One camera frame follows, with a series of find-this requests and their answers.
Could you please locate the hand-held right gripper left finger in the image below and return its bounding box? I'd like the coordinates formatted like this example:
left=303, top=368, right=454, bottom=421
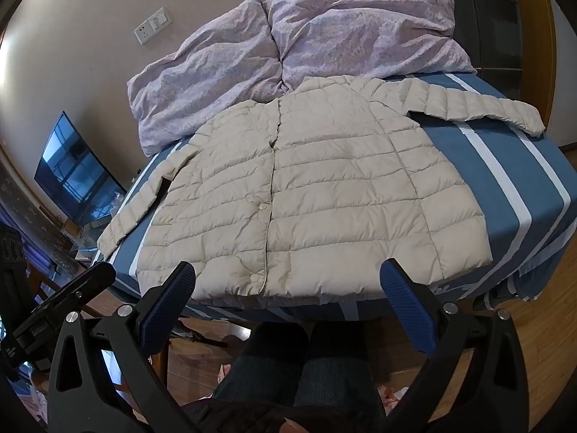
left=47, top=261, right=199, bottom=433

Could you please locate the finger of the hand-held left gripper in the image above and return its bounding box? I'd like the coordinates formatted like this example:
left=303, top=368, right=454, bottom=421
left=27, top=262, right=118, bottom=330

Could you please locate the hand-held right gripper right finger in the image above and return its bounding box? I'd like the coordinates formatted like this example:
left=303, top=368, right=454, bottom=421
left=379, top=258, right=528, bottom=433

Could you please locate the cream puffer jacket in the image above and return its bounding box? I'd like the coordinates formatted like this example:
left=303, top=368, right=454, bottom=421
left=97, top=76, right=546, bottom=302

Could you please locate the low television stand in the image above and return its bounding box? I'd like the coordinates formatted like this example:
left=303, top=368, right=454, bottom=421
left=56, top=216, right=109, bottom=264

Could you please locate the person's right leg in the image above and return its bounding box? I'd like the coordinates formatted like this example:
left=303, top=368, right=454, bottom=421
left=293, top=320, right=388, bottom=421

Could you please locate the person's leg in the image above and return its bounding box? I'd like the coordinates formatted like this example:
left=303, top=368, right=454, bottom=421
left=293, top=320, right=388, bottom=421
left=212, top=322, right=313, bottom=411

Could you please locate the person's left leg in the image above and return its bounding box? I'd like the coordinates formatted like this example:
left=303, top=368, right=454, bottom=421
left=212, top=322, right=313, bottom=411

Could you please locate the flat screen television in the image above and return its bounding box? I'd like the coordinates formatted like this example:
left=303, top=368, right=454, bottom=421
left=34, top=110, right=128, bottom=227

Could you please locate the person's dark top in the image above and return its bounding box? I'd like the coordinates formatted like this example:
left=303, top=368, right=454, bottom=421
left=180, top=394, right=389, bottom=433

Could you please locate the blue white-striped bed sheet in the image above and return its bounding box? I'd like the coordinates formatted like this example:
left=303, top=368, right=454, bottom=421
left=90, top=70, right=577, bottom=325

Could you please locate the lilac floral duvet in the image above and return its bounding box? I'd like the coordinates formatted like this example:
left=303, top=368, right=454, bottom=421
left=127, top=0, right=477, bottom=158

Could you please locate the dark glass wardrobe door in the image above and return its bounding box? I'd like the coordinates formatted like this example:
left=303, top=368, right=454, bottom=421
left=424, top=0, right=556, bottom=88

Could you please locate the white light switch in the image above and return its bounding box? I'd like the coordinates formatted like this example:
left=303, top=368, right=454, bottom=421
left=150, top=7, right=171, bottom=32

